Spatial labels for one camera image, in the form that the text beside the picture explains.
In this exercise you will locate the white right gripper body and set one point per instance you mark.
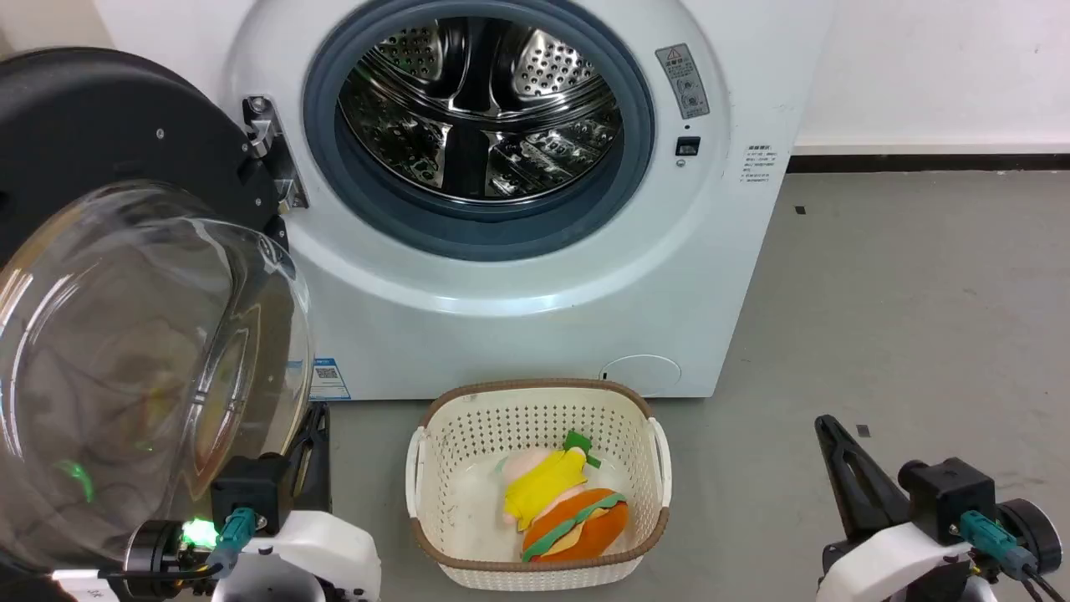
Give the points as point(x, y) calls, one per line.
point(894, 564)

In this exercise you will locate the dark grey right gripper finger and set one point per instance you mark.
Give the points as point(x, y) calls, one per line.
point(857, 481)

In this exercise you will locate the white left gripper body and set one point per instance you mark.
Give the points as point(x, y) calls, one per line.
point(326, 552)

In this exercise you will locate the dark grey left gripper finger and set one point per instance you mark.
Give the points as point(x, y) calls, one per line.
point(298, 468)
point(321, 468)

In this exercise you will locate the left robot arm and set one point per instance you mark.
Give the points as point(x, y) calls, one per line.
point(152, 548)

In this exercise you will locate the white front-load washing machine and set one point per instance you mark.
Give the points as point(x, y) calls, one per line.
point(501, 334)

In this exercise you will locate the metal door hinge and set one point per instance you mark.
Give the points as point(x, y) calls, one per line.
point(272, 142)

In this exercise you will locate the black door latch slot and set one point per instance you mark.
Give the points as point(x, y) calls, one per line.
point(687, 146)

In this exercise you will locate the black round glass washer door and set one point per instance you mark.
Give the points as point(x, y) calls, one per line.
point(92, 125)

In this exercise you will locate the blue QR code label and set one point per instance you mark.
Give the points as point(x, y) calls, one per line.
point(329, 380)

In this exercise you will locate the cream perforated laundry basket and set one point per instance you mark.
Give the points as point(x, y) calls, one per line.
point(468, 468)

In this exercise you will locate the yellow pink plush doll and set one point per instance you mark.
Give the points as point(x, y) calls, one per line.
point(543, 485)

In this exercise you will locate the round white filter cover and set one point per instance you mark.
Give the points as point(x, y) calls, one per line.
point(642, 375)

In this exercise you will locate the orange hamburger plush toy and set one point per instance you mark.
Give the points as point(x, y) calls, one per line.
point(585, 527)

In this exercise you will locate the small white text sticker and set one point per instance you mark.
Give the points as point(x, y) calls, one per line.
point(761, 164)

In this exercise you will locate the stainless steel washer drum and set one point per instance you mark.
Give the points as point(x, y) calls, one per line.
point(481, 109)

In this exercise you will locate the grey warning label sticker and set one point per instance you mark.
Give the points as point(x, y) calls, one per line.
point(683, 81)

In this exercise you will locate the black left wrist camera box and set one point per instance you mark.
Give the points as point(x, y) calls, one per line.
point(251, 495)

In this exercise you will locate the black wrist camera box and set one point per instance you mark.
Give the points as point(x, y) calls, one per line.
point(251, 495)
point(949, 497)

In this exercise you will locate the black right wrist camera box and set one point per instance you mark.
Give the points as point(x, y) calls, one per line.
point(949, 497)

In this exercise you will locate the black wall baseboard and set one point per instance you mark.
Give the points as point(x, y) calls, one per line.
point(928, 163)

